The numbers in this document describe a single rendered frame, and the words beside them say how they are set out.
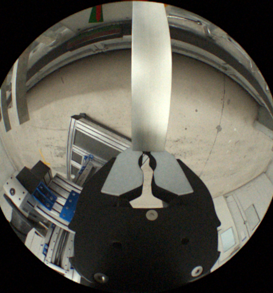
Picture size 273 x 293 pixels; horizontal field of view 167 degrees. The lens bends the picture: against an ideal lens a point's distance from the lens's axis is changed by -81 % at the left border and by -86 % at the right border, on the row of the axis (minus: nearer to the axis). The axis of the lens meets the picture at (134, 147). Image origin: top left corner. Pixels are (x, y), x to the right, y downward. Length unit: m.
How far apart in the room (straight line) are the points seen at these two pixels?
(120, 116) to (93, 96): 0.36
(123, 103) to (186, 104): 0.64
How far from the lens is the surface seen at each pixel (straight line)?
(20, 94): 0.25
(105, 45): 0.96
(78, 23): 0.35
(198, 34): 0.38
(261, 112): 2.55
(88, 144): 0.97
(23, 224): 0.63
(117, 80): 0.97
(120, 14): 0.33
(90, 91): 1.07
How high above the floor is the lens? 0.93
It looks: 59 degrees down
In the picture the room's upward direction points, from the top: 174 degrees counter-clockwise
